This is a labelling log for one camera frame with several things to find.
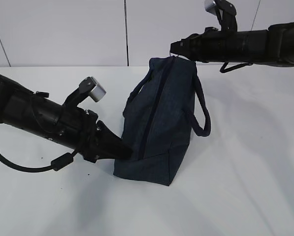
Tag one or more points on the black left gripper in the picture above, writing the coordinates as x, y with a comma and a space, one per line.
97, 141

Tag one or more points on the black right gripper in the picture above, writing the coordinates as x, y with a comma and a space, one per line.
183, 47

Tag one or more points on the navy blue lunch bag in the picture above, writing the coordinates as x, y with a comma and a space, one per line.
160, 115

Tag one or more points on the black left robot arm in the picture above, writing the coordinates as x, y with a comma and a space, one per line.
66, 124

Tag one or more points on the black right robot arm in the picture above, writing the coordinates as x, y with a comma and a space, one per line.
273, 46

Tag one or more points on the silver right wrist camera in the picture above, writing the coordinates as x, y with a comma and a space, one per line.
225, 13

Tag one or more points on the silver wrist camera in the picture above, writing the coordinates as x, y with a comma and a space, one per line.
89, 87
225, 13

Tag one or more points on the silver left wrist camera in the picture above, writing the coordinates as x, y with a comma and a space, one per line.
89, 87

